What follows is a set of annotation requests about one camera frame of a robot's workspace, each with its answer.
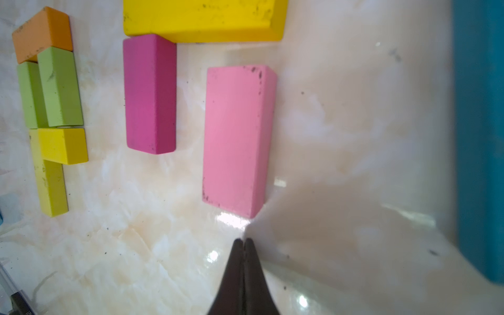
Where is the magenta long block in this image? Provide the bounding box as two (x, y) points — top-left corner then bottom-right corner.
(123, 34), (177, 155)

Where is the yellow green block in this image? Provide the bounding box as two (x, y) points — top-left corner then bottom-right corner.
(28, 129), (68, 217)

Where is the orange long block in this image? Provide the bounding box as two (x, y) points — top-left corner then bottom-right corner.
(12, 7), (74, 64)

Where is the teal long block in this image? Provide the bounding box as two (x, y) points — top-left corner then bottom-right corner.
(452, 1), (503, 284)

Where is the light pink block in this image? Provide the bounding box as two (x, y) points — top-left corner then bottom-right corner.
(202, 65), (278, 219)

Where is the lime green block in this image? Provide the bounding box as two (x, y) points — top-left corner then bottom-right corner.
(17, 62), (49, 129)
(38, 47), (84, 127)

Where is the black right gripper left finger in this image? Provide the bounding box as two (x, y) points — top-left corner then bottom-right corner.
(208, 239), (244, 315)

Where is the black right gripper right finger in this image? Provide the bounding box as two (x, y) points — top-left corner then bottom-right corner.
(244, 238), (279, 315)

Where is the yellow long block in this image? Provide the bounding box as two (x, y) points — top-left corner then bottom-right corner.
(123, 0), (288, 43)
(38, 128), (89, 165)

